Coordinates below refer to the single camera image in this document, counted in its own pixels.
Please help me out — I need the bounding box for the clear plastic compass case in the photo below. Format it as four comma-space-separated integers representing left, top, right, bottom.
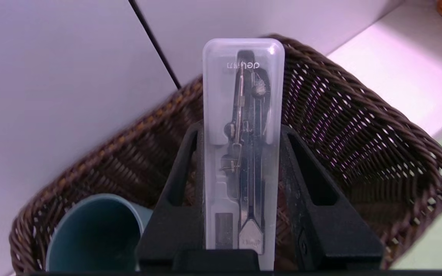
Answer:
203, 38, 285, 271

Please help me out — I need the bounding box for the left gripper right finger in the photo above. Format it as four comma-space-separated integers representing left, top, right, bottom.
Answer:
280, 125, 385, 271

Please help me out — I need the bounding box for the dark brown wicker basket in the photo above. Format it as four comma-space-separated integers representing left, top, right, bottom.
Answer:
9, 34, 442, 273

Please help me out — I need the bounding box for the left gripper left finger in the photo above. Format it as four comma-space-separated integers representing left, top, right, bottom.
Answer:
136, 122, 206, 271

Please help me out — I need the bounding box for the silver drawing compass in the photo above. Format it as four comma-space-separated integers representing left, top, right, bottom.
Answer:
219, 50, 271, 255

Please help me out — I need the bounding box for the blue-grey plastic cup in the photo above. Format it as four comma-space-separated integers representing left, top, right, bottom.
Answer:
45, 193, 155, 273

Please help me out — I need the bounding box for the small dark lead tube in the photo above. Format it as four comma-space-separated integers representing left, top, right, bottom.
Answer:
215, 213, 234, 250

